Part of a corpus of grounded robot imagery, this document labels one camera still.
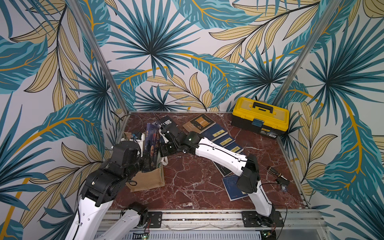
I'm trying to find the dark guiguzi book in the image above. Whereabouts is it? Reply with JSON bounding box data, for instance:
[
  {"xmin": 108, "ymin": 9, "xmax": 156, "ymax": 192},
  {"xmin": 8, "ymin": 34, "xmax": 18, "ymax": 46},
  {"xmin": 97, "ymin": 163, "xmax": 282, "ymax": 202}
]
[
  {"xmin": 214, "ymin": 162, "xmax": 232, "ymax": 177},
  {"xmin": 142, "ymin": 123, "xmax": 160, "ymax": 173}
]

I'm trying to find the green burlap Christmas bag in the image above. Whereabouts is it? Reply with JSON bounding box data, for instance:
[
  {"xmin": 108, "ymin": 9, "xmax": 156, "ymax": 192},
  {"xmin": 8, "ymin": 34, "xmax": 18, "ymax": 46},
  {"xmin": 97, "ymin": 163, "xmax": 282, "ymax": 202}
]
[{"xmin": 121, "ymin": 131, "xmax": 169, "ymax": 193}]

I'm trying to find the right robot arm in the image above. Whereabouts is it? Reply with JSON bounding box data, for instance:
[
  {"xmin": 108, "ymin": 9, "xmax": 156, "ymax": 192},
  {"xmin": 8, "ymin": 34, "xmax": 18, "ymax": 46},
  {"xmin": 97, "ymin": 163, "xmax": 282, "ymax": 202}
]
[{"xmin": 156, "ymin": 116, "xmax": 275, "ymax": 219}]

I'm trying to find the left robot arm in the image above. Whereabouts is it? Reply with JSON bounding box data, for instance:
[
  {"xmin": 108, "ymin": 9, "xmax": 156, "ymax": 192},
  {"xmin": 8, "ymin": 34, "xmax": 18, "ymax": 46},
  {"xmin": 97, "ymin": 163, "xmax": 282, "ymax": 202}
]
[{"xmin": 66, "ymin": 141, "xmax": 150, "ymax": 240}]

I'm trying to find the dark wolf cover book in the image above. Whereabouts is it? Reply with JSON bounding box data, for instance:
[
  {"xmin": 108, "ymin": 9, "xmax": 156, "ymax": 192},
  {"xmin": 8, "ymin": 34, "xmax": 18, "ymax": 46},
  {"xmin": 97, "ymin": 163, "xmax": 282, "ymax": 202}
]
[{"xmin": 156, "ymin": 116, "xmax": 173, "ymax": 127}]

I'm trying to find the brown cover book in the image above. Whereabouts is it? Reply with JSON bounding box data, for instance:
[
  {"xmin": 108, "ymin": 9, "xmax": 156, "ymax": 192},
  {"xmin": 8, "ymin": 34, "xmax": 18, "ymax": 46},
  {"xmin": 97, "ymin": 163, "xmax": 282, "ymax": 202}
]
[{"xmin": 183, "ymin": 114, "xmax": 216, "ymax": 134}]

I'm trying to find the blue book top stack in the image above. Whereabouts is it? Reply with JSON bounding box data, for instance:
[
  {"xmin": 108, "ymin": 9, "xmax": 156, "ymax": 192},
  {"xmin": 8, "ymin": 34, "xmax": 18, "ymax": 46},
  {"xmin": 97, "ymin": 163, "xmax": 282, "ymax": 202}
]
[{"xmin": 201, "ymin": 123, "xmax": 228, "ymax": 142}]

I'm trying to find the blue book stack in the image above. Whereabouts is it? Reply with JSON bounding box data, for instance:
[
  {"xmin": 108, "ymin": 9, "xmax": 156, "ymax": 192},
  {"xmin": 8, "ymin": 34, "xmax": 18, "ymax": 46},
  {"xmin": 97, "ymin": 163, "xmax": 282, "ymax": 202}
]
[
  {"xmin": 201, "ymin": 123, "xmax": 228, "ymax": 142},
  {"xmin": 225, "ymin": 142, "xmax": 244, "ymax": 153},
  {"xmin": 214, "ymin": 134, "xmax": 235, "ymax": 147}
]

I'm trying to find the blue book middle stack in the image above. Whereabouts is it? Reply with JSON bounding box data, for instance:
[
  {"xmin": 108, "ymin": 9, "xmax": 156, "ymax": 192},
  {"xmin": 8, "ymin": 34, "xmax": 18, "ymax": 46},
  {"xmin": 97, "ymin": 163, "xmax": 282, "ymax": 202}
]
[{"xmin": 214, "ymin": 134, "xmax": 235, "ymax": 147}]

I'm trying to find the blue book lower stack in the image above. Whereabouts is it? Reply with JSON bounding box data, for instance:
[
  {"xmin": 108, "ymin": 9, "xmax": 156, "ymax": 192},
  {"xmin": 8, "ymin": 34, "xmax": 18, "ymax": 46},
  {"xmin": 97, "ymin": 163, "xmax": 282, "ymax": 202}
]
[{"xmin": 225, "ymin": 142, "xmax": 244, "ymax": 153}]

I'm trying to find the blue book front right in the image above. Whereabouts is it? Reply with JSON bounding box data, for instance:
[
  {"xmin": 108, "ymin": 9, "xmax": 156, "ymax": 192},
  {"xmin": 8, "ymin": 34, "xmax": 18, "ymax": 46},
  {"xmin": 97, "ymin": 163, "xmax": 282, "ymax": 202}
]
[{"xmin": 222, "ymin": 175, "xmax": 248, "ymax": 202}]

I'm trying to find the yellow black toolbox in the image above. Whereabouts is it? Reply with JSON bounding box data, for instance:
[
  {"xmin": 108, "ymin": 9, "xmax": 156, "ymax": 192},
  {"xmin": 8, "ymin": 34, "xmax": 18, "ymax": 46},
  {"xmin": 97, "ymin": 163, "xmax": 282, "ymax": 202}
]
[{"xmin": 231, "ymin": 97, "xmax": 290, "ymax": 139}]

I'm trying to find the small black gold connector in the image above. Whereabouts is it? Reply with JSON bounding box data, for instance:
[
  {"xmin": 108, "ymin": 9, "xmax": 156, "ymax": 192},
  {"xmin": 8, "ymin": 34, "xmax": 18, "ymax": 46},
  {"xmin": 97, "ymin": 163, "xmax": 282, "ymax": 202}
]
[{"xmin": 267, "ymin": 167, "xmax": 291, "ymax": 192}]

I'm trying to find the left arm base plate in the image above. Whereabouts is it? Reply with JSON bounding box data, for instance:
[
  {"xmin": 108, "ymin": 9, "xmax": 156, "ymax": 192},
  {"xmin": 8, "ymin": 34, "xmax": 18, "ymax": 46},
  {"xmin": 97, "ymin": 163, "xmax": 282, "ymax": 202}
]
[{"xmin": 135, "ymin": 212, "xmax": 163, "ymax": 229}]

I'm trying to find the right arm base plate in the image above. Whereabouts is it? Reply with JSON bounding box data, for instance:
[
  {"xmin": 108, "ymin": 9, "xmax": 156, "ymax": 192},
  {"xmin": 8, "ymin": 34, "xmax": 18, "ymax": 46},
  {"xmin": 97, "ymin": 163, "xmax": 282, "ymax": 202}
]
[{"xmin": 241, "ymin": 209, "xmax": 284, "ymax": 228}]

